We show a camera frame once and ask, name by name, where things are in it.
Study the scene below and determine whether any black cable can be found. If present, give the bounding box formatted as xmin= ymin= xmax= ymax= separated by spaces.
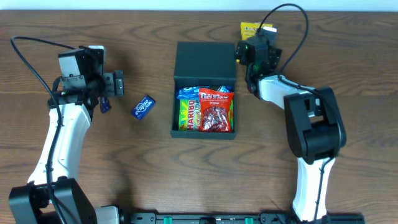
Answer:
xmin=9 ymin=35 xmax=77 ymax=224
xmin=256 ymin=2 xmax=343 ymax=223

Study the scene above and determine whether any right black cable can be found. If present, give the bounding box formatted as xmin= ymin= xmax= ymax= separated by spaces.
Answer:
xmin=256 ymin=2 xmax=343 ymax=223

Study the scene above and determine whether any blue Eclipse mint tin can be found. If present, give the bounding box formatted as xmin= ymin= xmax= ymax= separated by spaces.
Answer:
xmin=131 ymin=95 xmax=155 ymax=120

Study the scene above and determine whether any Haribo gummy worms bag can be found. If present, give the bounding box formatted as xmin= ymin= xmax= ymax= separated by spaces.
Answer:
xmin=178 ymin=98 xmax=234 ymax=132

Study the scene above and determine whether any dark green open box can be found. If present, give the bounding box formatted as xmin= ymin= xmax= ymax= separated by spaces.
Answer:
xmin=170 ymin=42 xmax=236 ymax=140

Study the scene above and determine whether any yellow snack bag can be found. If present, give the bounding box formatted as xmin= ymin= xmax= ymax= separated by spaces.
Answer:
xmin=240 ymin=22 xmax=277 ymax=40

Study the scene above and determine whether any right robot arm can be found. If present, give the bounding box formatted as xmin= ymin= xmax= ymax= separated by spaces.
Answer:
xmin=234 ymin=34 xmax=346 ymax=223

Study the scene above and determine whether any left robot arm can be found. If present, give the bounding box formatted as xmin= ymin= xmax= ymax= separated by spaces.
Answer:
xmin=9 ymin=45 xmax=124 ymax=223

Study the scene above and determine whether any red snack bag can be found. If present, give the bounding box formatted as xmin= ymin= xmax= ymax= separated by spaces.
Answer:
xmin=198 ymin=88 xmax=234 ymax=133

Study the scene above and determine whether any blue Oreo cookie pack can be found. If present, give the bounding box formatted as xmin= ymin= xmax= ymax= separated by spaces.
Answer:
xmin=176 ymin=85 xmax=233 ymax=100

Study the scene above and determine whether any dark blue candy bar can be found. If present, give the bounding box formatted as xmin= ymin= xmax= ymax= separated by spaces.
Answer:
xmin=99 ymin=96 xmax=111 ymax=114

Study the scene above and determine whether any black mounting rail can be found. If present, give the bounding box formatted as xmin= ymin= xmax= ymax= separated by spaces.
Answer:
xmin=125 ymin=213 xmax=365 ymax=224

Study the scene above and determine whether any left black cable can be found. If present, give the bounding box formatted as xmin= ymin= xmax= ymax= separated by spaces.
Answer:
xmin=9 ymin=35 xmax=77 ymax=224

